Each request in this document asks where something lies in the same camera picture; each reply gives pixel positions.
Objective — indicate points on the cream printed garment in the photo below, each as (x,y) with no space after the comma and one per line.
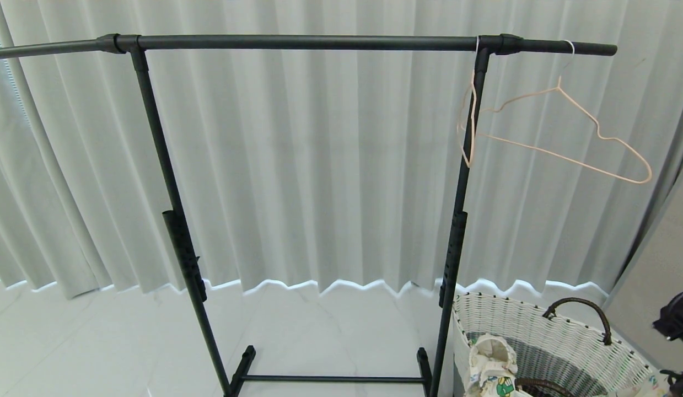
(487,358)

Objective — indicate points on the pink clothes hanger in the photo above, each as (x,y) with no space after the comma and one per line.
(472,127)
(562,158)

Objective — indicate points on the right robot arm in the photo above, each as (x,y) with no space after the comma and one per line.
(677,320)

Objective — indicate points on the black clothes rack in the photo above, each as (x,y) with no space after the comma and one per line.
(319,42)

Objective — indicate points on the white laundry basket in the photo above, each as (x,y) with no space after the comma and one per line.
(517,320)

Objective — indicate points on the white curtain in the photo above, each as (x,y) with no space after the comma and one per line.
(319,165)

